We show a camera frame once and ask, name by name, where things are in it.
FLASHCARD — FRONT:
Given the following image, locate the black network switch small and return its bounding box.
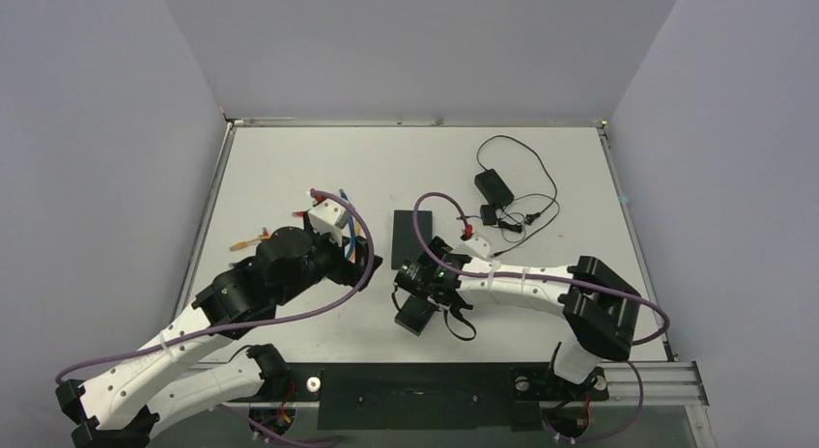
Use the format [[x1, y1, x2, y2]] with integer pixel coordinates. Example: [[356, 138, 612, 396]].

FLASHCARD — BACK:
[[394, 295, 439, 336]]

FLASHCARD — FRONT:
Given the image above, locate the black network switch upright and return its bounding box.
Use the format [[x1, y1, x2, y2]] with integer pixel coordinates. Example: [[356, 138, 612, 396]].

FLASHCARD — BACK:
[[390, 210, 434, 270]]

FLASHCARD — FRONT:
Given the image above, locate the red ethernet cable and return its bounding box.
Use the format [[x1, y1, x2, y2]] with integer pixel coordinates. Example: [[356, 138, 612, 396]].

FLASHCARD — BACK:
[[259, 210, 312, 238]]

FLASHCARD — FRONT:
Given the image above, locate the yellow ethernet cable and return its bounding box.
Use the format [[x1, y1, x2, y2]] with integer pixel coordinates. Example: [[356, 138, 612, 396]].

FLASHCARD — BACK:
[[229, 226, 270, 252]]

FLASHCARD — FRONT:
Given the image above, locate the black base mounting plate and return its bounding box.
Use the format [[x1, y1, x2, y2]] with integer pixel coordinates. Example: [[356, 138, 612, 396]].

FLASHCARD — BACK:
[[248, 362, 609, 431]]

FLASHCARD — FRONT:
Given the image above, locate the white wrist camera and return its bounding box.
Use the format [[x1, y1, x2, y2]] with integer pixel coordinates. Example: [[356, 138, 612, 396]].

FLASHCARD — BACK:
[[307, 200, 351, 244], [452, 234, 493, 260]]

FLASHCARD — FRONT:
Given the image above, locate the black power adapter with cord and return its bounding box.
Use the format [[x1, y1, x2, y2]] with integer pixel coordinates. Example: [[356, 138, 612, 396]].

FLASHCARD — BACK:
[[473, 135, 561, 257]]

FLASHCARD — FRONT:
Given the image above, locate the purple cable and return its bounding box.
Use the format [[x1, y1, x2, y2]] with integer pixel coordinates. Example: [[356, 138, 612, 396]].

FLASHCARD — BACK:
[[412, 191, 671, 348], [54, 188, 377, 385]]

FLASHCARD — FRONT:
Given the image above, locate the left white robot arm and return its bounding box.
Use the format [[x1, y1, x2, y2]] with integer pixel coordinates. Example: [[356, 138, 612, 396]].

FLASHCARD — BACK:
[[55, 227, 382, 447]]

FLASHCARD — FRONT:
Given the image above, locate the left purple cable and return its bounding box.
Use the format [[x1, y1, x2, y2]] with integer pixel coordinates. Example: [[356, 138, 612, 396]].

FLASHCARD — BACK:
[[54, 188, 377, 385]]

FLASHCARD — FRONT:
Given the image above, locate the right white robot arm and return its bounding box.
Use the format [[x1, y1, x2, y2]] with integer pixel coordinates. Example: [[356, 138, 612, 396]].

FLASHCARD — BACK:
[[393, 236, 640, 397]]

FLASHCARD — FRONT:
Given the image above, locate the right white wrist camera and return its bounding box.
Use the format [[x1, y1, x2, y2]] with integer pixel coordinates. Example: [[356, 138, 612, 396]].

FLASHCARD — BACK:
[[452, 234, 493, 260]]

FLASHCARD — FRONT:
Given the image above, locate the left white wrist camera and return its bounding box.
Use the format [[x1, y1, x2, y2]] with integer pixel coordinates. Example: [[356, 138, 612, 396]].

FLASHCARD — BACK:
[[307, 200, 351, 244]]

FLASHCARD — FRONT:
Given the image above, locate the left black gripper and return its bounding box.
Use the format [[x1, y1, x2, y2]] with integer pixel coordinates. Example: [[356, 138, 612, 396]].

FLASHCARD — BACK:
[[274, 211, 381, 307]]

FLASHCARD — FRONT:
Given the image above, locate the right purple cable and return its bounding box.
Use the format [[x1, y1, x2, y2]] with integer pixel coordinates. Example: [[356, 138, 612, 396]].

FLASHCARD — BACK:
[[412, 191, 671, 348]]

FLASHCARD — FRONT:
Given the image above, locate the blue ethernet cable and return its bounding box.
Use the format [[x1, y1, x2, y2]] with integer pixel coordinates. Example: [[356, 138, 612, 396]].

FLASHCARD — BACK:
[[229, 188, 357, 268]]

